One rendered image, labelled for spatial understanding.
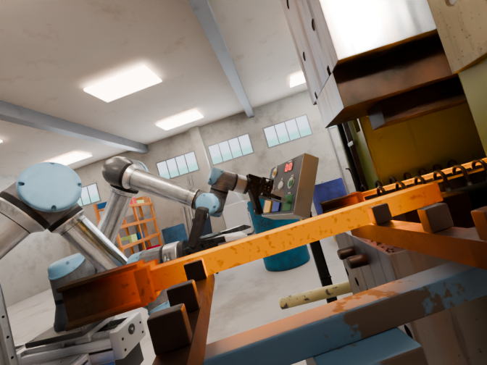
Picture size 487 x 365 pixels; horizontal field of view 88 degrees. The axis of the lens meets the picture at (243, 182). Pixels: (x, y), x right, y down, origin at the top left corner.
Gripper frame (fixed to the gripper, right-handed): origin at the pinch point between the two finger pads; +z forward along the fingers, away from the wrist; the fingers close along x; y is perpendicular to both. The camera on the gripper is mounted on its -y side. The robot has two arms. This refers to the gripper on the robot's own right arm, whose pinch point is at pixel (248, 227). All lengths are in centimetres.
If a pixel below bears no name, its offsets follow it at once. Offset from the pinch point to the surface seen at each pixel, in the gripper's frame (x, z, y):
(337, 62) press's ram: 11.4, 30.9, -32.0
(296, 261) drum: -271, 21, 93
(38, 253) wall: -674, -736, -16
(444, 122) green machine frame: -18, 70, -14
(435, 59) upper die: 8, 54, -27
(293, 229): 40.7, 8.8, -3.5
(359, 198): 2.3, 29.6, 0.1
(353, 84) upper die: 7.5, 34.5, -27.3
